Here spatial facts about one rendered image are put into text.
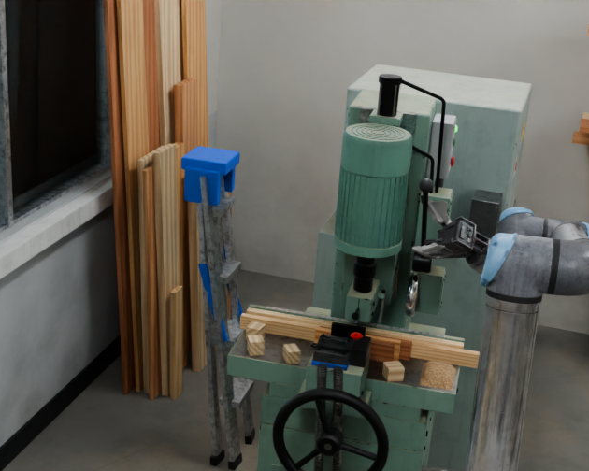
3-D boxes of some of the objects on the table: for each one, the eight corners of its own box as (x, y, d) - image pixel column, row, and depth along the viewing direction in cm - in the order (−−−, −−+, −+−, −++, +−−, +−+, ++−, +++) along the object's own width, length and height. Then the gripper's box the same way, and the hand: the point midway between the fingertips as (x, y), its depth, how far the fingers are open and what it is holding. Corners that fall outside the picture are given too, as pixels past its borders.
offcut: (246, 349, 264) (247, 335, 263) (261, 348, 265) (262, 335, 264) (249, 356, 261) (250, 342, 259) (264, 355, 261) (265, 341, 260)
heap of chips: (419, 385, 252) (420, 375, 251) (423, 362, 264) (425, 352, 263) (452, 391, 251) (453, 380, 250) (456, 367, 262) (457, 358, 261)
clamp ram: (323, 364, 258) (326, 334, 255) (329, 351, 265) (332, 321, 261) (358, 370, 256) (361, 339, 253) (363, 357, 263) (366, 326, 260)
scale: (265, 308, 275) (265, 307, 275) (266, 306, 276) (266, 306, 276) (445, 337, 266) (445, 336, 266) (445, 335, 267) (446, 335, 267)
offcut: (281, 356, 261) (282, 344, 260) (294, 355, 263) (295, 343, 261) (287, 364, 257) (288, 352, 256) (299, 363, 259) (300, 350, 257)
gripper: (497, 213, 252) (439, 178, 243) (487, 282, 243) (426, 249, 234) (474, 223, 258) (416, 190, 250) (464, 291, 249) (404, 258, 241)
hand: (413, 221), depth 244 cm, fingers open, 14 cm apart
